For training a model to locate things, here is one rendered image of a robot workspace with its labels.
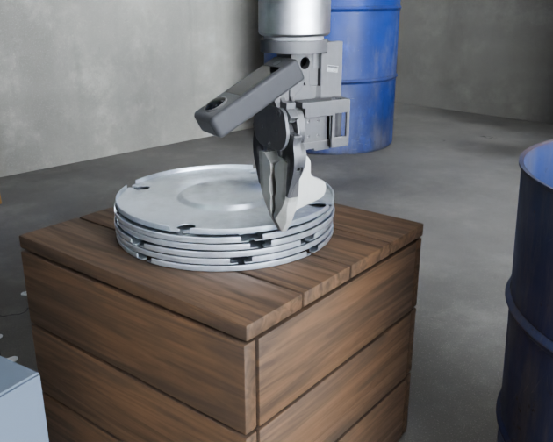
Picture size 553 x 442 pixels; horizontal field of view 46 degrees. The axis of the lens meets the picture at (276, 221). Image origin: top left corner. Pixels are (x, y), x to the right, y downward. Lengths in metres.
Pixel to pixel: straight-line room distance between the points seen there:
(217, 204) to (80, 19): 1.95
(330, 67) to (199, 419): 0.41
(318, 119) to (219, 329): 0.25
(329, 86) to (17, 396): 0.47
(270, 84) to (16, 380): 0.40
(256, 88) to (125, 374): 0.38
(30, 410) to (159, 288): 0.34
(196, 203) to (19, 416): 0.49
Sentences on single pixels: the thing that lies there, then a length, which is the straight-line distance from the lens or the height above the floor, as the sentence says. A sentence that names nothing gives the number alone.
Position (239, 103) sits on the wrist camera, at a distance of 0.66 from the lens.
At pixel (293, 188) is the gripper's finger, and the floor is 0.46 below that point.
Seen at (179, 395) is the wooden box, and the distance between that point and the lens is 0.77.
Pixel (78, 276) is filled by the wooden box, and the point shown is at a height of 0.33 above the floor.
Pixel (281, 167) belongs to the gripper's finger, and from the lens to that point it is 0.71.
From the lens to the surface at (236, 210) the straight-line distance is 0.83.
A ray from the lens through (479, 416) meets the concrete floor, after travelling 1.17.
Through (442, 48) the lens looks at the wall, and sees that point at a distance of 3.94.
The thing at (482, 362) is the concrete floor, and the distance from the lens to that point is 1.31.
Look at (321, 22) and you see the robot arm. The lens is 0.69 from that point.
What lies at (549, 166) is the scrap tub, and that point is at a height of 0.45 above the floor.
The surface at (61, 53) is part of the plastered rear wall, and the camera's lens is 2.68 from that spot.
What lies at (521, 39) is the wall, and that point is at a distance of 3.72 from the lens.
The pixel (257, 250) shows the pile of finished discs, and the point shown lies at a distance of 0.76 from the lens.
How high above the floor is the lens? 0.66
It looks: 20 degrees down
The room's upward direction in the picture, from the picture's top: straight up
